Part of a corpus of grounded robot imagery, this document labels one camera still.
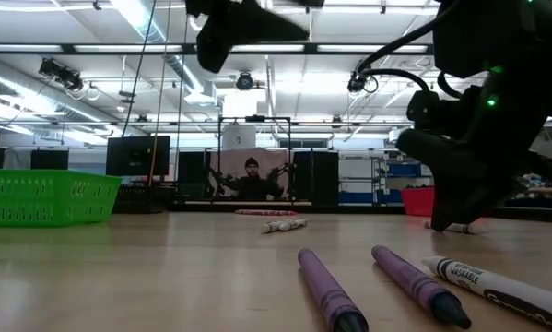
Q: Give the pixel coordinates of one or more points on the wooden top workbench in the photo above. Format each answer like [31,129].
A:
[547,189]

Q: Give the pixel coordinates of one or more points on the small black monitor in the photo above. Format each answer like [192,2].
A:
[50,160]

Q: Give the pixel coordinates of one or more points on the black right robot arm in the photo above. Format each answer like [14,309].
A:
[510,37]

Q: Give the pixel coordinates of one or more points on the pink backdrop panel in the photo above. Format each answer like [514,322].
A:
[225,161]

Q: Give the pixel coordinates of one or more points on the person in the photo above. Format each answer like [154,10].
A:
[252,186]

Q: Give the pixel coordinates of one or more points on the blue storage bin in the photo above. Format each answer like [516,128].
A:
[402,169]
[367,198]

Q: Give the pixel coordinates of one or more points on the black mounted camera rig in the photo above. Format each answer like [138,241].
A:
[61,74]

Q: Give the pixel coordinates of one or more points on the round black overhead camera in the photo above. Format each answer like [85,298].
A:
[244,81]

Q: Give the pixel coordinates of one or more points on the black partition panel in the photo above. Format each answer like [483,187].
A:
[317,177]
[192,175]

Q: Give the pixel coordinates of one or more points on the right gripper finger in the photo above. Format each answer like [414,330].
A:
[455,198]

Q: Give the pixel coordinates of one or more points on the red plastic basket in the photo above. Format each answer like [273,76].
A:
[416,203]

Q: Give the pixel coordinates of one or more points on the pink crayon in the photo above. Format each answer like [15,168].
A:
[266,212]

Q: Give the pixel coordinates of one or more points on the purple crayon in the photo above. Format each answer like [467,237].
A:
[409,276]
[324,286]

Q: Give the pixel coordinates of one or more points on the green plastic basket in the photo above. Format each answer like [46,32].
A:
[50,198]

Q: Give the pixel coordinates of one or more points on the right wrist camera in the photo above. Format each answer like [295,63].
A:
[423,106]

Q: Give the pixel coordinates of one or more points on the white crayon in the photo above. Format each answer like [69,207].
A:
[296,224]
[273,227]
[464,228]
[478,279]

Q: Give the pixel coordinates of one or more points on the black plastic basket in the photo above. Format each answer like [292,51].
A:
[142,200]

